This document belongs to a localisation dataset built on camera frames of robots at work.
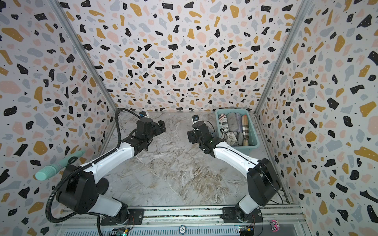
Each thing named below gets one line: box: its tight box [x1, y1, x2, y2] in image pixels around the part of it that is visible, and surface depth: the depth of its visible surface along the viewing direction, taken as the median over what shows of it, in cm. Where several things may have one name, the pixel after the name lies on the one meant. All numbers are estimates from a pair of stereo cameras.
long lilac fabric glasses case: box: [235, 112, 244, 134], surface depth 97 cm
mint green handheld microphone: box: [35, 149, 87, 181], surface depth 54 cm
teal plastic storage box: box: [215, 108, 260, 157], surface depth 94 cm
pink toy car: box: [269, 219, 281, 233], surface depth 72 cm
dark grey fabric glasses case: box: [226, 112, 238, 132], surface depth 97 cm
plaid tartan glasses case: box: [241, 114, 250, 147], surface depth 94 cm
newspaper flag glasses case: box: [217, 113, 229, 139], surface depth 97 cm
